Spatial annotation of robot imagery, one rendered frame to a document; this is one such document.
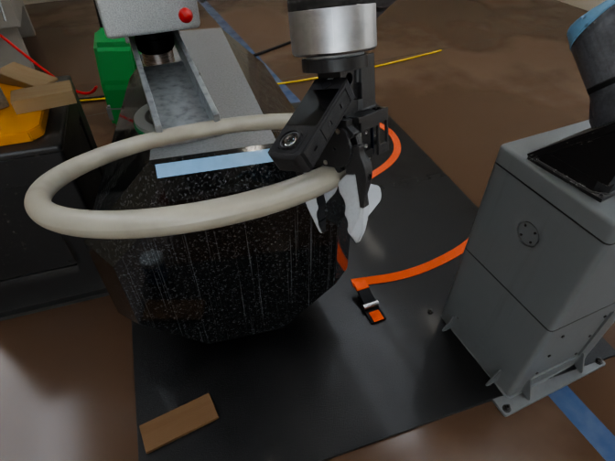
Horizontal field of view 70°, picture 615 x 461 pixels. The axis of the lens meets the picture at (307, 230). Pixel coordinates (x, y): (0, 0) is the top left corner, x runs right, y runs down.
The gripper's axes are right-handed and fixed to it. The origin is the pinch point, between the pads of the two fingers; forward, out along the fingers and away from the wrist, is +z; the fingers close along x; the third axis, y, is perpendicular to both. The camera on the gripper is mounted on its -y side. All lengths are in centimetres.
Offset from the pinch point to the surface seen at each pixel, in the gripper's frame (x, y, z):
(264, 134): 63, 50, 6
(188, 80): 61, 26, -13
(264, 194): 1.3, -9.7, -8.1
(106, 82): 258, 104, 2
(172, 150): 77, 28, 6
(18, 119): 147, 14, -1
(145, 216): 8.8, -19.1, -7.9
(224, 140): 70, 40, 6
